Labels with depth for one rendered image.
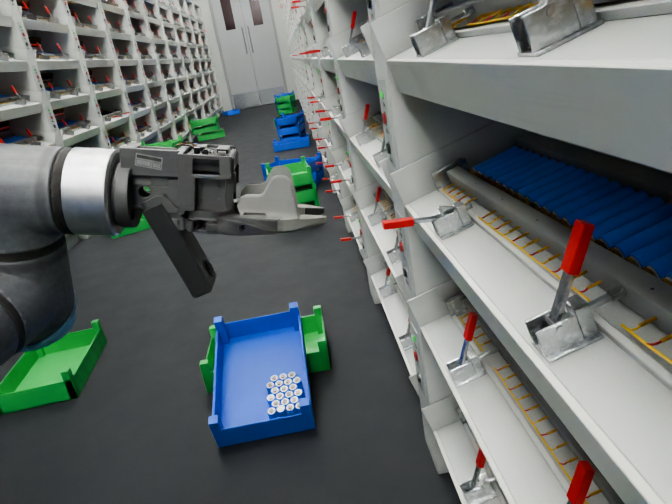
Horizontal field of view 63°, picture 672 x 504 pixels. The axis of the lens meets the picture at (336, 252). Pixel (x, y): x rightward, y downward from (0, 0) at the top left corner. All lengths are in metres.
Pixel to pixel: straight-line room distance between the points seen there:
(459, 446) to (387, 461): 0.19
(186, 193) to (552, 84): 0.37
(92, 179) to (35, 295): 0.14
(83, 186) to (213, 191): 0.12
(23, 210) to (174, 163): 0.15
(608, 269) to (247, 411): 0.93
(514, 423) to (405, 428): 0.51
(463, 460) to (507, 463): 0.30
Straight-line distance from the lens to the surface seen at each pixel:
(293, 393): 1.16
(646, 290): 0.41
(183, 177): 0.57
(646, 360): 0.38
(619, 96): 0.27
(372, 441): 1.12
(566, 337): 0.41
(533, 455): 0.62
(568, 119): 0.32
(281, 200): 0.57
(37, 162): 0.61
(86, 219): 0.60
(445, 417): 0.97
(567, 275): 0.40
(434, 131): 0.78
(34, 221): 0.62
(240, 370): 1.31
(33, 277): 0.66
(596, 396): 0.37
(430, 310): 0.86
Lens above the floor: 0.71
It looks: 20 degrees down
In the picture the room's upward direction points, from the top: 10 degrees counter-clockwise
